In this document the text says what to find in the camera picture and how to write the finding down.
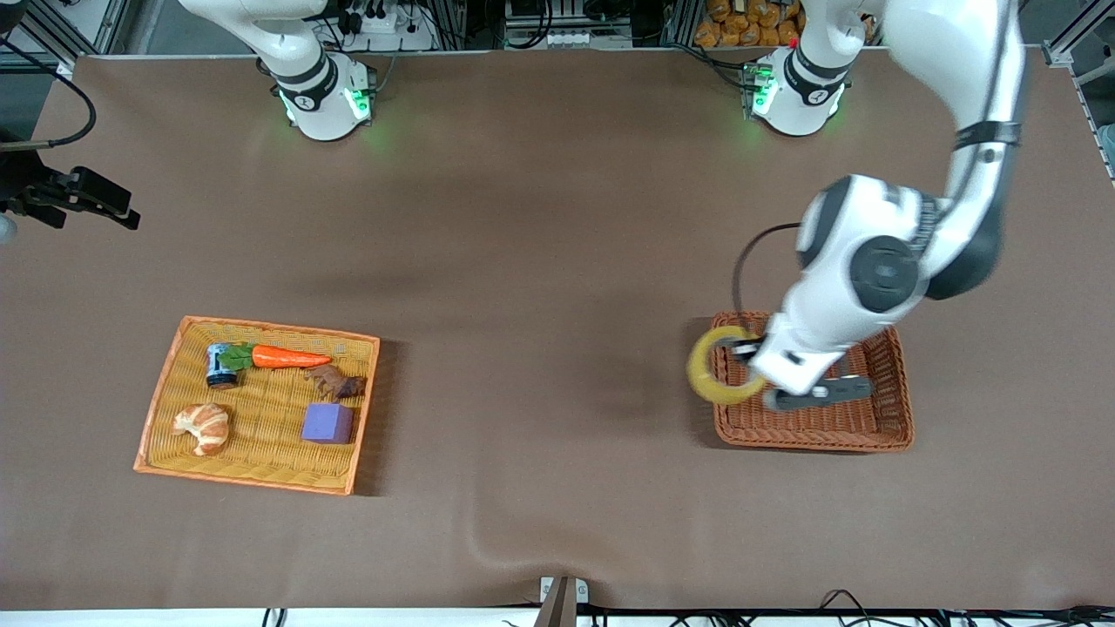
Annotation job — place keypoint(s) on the purple foam block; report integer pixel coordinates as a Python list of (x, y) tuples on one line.
[(327, 424)]

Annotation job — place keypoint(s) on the orange toy carrot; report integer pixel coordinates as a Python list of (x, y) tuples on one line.
[(287, 357)]

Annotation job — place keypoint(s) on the aluminium frame profile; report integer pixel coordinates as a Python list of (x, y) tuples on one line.
[(78, 35), (1071, 43)]

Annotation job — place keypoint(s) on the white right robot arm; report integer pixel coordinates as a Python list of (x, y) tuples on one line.
[(322, 104)]

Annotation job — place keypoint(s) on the brown table cover sheet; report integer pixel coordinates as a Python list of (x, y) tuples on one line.
[(610, 479)]

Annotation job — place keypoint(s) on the small blue can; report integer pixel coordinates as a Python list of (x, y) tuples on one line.
[(219, 373)]

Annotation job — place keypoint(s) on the pile of orange buns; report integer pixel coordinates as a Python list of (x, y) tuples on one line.
[(732, 22)]

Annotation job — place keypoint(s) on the yellow orange wicker tray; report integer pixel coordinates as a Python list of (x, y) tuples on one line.
[(192, 383)]

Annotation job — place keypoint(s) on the grey metal clamp bracket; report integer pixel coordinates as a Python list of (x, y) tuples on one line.
[(564, 596)]

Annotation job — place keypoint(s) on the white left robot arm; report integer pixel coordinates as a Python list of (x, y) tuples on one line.
[(871, 261)]

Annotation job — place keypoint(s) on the toy croissant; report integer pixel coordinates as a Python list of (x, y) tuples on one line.
[(205, 427)]

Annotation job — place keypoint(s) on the brown wicker basket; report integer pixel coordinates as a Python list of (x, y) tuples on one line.
[(880, 427)]

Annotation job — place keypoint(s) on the white socket strip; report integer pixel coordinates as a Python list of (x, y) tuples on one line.
[(575, 39)]

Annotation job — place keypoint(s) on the white power strip with plugs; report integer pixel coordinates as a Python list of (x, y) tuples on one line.
[(392, 26)]

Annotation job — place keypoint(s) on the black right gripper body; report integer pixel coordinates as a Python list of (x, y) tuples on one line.
[(26, 185)]

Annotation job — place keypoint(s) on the brown toy animal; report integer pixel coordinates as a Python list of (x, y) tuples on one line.
[(335, 383)]

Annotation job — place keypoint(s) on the yellow clear tape roll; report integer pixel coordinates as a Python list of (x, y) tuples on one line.
[(699, 374)]

